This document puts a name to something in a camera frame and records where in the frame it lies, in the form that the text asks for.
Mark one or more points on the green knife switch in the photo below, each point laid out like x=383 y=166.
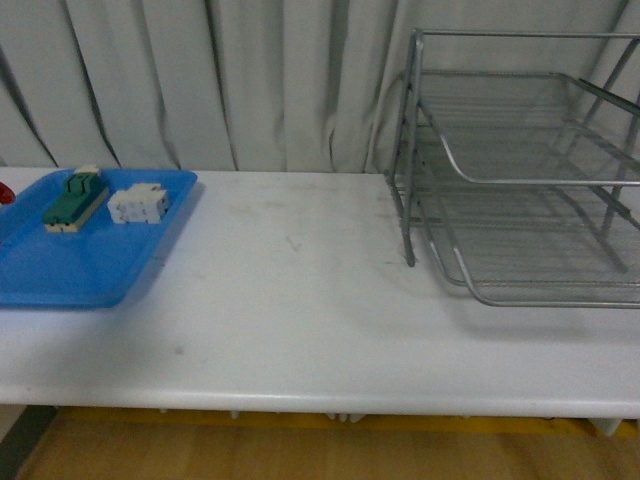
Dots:
x=83 y=192

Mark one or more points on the red push button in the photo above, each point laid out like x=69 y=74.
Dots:
x=7 y=196

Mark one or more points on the blue plastic tray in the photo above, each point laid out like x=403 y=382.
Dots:
x=92 y=268

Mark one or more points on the silver mesh three-tier rack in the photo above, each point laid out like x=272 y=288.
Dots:
x=519 y=165

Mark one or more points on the white terminal block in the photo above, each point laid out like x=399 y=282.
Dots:
x=141 y=203

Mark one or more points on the white curtain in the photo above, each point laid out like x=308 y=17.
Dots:
x=231 y=85

